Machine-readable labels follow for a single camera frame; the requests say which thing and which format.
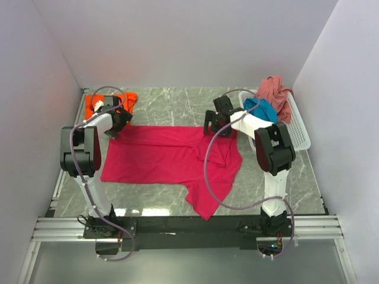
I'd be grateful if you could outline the teal blue t shirt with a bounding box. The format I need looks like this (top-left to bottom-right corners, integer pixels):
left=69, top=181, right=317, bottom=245
left=243, top=98, right=278, bottom=123

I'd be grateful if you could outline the aluminium frame rail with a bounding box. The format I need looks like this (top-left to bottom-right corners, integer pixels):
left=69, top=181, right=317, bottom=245
left=31, top=218, right=85, bottom=242

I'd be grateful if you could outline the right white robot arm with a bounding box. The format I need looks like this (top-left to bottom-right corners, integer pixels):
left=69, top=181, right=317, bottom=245
left=203, top=93, right=296, bottom=236

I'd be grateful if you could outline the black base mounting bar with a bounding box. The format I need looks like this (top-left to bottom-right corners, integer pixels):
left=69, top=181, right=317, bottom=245
left=83, top=215, right=293, bottom=254

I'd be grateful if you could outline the salmon pink t shirt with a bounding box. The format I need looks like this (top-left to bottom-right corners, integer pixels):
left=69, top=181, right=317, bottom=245
left=256, top=75, right=294, bottom=124

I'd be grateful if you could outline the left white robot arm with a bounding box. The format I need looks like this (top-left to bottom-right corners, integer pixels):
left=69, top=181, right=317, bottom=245
left=60, top=93, right=133, bottom=238

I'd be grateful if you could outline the white plastic basket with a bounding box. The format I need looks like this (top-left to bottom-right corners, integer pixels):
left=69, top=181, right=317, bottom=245
left=238, top=91, right=311, bottom=154

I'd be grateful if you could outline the folded orange t shirt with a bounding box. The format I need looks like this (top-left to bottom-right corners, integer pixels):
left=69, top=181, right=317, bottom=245
left=85, top=92, right=137, bottom=120

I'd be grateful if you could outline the magenta t shirt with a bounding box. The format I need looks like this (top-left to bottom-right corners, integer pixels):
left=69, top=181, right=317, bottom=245
left=101, top=125, right=242, bottom=220

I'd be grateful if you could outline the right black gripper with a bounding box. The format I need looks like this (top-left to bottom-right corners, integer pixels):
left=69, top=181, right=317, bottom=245
left=203, top=110, right=233, bottom=138

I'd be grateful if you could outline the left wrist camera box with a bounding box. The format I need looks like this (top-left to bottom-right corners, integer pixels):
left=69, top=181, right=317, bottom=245
left=92, top=101, right=104, bottom=112

